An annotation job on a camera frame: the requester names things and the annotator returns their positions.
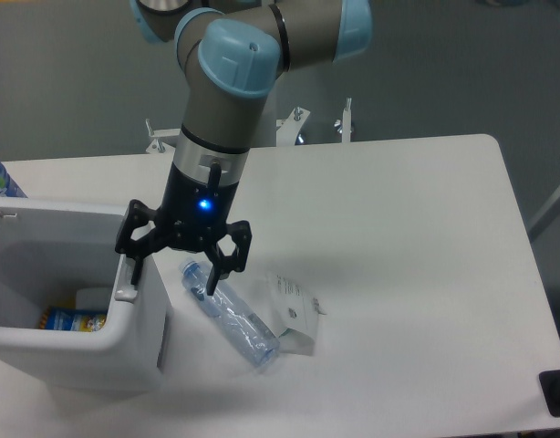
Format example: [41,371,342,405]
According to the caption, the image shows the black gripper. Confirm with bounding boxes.
[114,162,254,296]

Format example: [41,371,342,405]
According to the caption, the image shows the white plastic trash can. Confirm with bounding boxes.
[0,197,172,391]

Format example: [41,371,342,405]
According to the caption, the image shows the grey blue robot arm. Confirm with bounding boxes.
[115,1,373,294]

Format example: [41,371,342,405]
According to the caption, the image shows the crushed clear plastic bottle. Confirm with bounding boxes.
[179,258,280,369]

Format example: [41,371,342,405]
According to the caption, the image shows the crumpled white paper carton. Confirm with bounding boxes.
[265,271,326,356]

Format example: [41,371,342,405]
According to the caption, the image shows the blue yellow snack package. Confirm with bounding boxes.
[38,307,107,333]

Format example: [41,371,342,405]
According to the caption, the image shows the blue labelled bottle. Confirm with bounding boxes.
[0,162,27,198]

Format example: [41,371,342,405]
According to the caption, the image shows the black table clamp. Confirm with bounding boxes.
[539,370,560,418]

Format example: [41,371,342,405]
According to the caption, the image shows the white metal frame bracket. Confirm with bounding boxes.
[145,106,311,154]

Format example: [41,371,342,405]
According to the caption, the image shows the white metal post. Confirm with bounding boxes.
[333,97,354,143]

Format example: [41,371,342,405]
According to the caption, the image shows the white frame bar right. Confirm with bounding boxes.
[527,184,560,243]

